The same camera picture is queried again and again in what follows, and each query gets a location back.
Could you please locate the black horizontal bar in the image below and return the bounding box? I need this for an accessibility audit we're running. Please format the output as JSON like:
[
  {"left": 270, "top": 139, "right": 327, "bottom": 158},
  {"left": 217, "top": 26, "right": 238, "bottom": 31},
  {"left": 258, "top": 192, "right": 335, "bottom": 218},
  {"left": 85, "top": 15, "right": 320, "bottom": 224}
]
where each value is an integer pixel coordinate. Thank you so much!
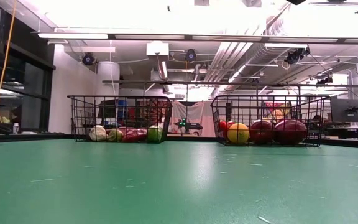
[{"left": 102, "top": 80, "right": 358, "bottom": 89}]

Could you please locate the red bell pepper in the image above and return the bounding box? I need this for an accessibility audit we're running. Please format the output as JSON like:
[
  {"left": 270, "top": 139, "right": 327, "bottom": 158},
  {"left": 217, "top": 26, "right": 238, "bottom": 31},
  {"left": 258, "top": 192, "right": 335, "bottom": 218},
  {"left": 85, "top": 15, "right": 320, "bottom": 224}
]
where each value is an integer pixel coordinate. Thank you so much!
[{"left": 273, "top": 119, "right": 308, "bottom": 146}]

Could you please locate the white hanging cloth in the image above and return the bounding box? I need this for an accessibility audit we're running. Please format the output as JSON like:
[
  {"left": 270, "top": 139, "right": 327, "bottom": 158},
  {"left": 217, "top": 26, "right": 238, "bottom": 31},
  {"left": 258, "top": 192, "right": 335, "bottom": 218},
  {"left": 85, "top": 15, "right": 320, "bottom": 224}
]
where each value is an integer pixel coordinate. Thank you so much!
[{"left": 169, "top": 100, "right": 217, "bottom": 138}]

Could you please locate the white garlic bulb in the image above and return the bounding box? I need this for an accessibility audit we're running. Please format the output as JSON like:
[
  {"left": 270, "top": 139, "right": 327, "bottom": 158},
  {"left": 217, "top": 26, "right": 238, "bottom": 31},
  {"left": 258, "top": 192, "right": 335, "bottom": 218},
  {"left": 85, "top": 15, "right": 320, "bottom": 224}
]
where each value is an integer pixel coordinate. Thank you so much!
[{"left": 88, "top": 124, "right": 108, "bottom": 142}]

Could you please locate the green table mat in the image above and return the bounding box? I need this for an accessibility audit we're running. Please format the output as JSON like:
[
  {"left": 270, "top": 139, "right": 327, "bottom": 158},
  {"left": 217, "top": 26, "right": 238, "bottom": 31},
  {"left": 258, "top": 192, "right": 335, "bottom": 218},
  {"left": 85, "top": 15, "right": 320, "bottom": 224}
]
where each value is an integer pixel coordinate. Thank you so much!
[{"left": 0, "top": 138, "right": 358, "bottom": 224}]

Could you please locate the green cucumber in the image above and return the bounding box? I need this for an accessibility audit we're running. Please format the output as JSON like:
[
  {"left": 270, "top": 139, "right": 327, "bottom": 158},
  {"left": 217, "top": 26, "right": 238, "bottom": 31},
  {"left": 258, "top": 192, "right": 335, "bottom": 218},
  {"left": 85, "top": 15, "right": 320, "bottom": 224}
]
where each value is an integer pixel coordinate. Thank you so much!
[{"left": 147, "top": 124, "right": 163, "bottom": 143}]

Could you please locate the black wire basket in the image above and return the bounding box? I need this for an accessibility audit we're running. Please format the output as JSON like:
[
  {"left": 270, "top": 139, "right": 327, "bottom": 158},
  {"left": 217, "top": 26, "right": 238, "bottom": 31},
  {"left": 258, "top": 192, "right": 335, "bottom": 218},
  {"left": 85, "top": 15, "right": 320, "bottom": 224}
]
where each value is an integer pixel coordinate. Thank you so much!
[
  {"left": 67, "top": 95, "right": 173, "bottom": 144},
  {"left": 210, "top": 94, "right": 331, "bottom": 147}
]

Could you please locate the long dark red vegetable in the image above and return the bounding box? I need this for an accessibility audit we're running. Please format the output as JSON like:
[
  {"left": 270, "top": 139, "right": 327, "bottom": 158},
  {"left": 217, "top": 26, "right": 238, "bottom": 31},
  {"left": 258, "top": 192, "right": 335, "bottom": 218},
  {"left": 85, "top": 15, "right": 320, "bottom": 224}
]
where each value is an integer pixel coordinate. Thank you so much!
[{"left": 122, "top": 128, "right": 139, "bottom": 143}]

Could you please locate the round black blue device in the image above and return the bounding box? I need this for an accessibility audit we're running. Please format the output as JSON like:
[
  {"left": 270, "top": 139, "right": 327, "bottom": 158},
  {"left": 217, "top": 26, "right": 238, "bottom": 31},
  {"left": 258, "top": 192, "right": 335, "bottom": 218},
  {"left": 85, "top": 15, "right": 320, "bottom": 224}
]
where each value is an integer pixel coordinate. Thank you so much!
[
  {"left": 81, "top": 52, "right": 96, "bottom": 66},
  {"left": 185, "top": 49, "right": 198, "bottom": 62}
]

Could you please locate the black ceiling camera cluster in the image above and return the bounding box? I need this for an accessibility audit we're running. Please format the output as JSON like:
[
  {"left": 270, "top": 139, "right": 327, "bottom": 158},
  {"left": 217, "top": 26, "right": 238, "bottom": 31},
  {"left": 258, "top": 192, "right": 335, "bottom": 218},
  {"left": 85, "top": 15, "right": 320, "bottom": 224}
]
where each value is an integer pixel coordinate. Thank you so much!
[{"left": 283, "top": 46, "right": 311, "bottom": 65}]

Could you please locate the small robot green light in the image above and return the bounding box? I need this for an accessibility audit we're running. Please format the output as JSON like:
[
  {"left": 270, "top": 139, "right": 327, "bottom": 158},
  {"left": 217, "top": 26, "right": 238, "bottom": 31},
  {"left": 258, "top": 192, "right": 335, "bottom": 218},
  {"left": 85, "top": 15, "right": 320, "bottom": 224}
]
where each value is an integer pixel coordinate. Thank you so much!
[{"left": 174, "top": 118, "right": 204, "bottom": 131}]

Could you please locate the white cylindrical duct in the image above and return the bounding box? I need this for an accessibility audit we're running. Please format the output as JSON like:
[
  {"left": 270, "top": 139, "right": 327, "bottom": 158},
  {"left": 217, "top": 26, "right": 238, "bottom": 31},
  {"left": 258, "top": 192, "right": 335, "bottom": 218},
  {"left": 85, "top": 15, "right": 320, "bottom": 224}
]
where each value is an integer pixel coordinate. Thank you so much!
[{"left": 96, "top": 61, "right": 121, "bottom": 97}]

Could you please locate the dark red round fruit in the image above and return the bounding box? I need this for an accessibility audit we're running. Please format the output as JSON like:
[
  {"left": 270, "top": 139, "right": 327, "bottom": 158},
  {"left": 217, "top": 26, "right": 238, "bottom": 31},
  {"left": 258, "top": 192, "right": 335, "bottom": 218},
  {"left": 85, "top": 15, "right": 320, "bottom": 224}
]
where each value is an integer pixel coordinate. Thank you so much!
[{"left": 249, "top": 119, "right": 275, "bottom": 144}]

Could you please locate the black aluminium table frame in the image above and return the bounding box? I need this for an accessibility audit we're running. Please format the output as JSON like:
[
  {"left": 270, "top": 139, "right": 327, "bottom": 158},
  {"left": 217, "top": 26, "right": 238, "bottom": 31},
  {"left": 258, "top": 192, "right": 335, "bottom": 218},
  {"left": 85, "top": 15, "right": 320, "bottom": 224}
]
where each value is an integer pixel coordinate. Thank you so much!
[{"left": 0, "top": 133, "right": 358, "bottom": 149}]

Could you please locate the grey monitor back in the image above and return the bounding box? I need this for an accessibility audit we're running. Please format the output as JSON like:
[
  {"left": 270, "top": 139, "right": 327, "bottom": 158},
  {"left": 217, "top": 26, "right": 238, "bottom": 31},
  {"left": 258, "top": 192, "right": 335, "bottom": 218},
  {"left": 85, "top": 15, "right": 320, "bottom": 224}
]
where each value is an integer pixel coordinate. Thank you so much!
[{"left": 330, "top": 98, "right": 358, "bottom": 123}]

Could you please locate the brown potato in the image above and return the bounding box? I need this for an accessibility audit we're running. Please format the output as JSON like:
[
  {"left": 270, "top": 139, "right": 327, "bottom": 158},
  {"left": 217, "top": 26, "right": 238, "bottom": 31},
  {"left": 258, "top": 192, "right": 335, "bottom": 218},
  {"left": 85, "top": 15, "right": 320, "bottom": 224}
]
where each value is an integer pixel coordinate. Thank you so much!
[{"left": 106, "top": 128, "right": 124, "bottom": 143}]

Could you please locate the white ceiling box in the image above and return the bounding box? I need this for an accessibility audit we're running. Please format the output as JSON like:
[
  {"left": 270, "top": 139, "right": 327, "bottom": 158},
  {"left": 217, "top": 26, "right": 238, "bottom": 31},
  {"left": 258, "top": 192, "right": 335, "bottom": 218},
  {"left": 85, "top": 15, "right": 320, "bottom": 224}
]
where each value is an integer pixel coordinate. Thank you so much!
[{"left": 146, "top": 42, "right": 170, "bottom": 57}]

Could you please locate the orange yellow mango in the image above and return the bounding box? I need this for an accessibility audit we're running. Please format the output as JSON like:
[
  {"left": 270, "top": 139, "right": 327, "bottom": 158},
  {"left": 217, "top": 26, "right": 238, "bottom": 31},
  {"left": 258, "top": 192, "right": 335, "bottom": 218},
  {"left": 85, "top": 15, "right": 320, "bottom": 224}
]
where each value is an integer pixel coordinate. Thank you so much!
[{"left": 227, "top": 123, "right": 250, "bottom": 144}]

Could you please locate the long ceiling light fixture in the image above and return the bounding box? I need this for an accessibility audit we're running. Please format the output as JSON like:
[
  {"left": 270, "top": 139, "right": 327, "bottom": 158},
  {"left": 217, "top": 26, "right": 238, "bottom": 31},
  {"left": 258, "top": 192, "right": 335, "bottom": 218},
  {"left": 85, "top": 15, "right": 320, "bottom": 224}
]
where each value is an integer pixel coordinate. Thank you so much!
[{"left": 31, "top": 30, "right": 358, "bottom": 44}]

